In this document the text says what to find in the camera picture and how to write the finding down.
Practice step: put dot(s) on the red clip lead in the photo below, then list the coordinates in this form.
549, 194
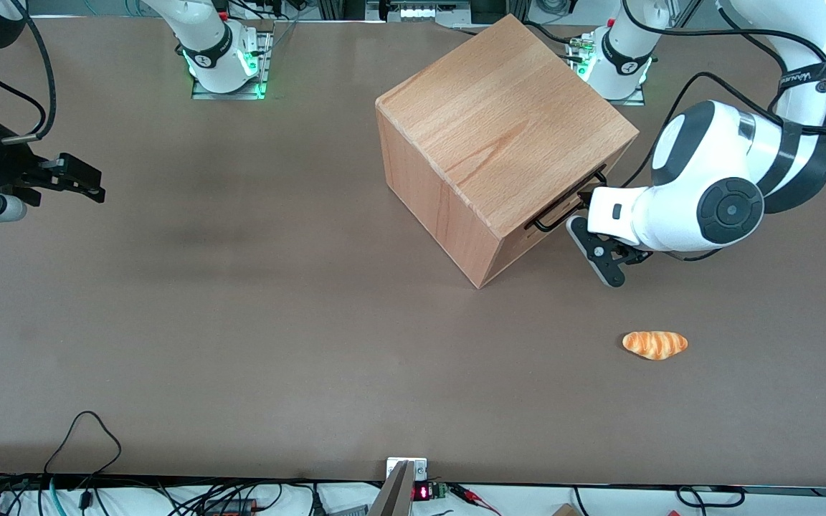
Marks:
474, 496

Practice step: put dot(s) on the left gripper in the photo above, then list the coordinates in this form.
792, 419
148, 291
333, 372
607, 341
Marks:
588, 196

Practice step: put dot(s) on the orange striped toy bread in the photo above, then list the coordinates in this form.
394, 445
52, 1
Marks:
655, 345

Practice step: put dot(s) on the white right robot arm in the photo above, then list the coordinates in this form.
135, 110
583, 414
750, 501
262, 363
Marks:
209, 43

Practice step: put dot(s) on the beige slanted bar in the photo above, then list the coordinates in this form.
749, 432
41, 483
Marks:
393, 494

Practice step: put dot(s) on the beech wood drawer cabinet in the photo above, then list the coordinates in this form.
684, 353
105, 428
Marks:
499, 122

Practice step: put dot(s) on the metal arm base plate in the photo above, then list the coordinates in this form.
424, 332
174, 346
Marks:
634, 100
267, 57

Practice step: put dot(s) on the device with white lights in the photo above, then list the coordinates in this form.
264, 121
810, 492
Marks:
420, 10

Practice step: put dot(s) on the small silver bracket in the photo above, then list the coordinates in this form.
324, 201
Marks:
419, 467

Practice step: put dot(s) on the black adapter with orange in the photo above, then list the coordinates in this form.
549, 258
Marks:
230, 508

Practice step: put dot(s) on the brown cardboard piece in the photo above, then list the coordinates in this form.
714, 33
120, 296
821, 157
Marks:
563, 511

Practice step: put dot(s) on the red digit display module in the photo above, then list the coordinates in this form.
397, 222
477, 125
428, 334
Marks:
424, 492

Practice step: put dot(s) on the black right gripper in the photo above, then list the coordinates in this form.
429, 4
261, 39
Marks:
4, 165

